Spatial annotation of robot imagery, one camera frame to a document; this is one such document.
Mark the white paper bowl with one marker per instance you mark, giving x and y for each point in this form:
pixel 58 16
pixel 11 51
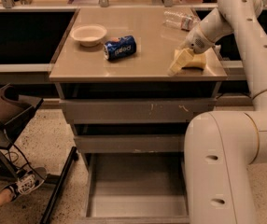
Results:
pixel 89 35

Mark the grey top drawer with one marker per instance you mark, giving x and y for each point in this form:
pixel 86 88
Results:
pixel 130 111

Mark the black and white sneaker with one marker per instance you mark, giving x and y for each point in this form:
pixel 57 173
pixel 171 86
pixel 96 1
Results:
pixel 29 182

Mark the blue pepsi can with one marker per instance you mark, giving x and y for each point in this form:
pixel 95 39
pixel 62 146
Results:
pixel 119 48

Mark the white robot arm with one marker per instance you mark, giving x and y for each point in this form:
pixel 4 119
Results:
pixel 219 145

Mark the clear plastic water bottle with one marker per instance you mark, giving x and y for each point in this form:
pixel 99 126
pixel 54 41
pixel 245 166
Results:
pixel 180 20

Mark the open bottom drawer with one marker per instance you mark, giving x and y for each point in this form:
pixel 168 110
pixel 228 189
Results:
pixel 135 188

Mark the grey middle drawer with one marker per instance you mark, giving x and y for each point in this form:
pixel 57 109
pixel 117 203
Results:
pixel 136 143

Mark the grey drawer cabinet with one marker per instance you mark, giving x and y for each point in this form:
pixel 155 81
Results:
pixel 84 73

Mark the yellow sponge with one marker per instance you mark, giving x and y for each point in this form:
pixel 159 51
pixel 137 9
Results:
pixel 198 61

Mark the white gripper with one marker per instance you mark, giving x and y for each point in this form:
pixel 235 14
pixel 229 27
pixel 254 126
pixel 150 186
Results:
pixel 195 41

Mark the grey drawer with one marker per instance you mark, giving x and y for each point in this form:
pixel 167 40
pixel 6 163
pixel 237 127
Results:
pixel 130 111
pixel 136 143

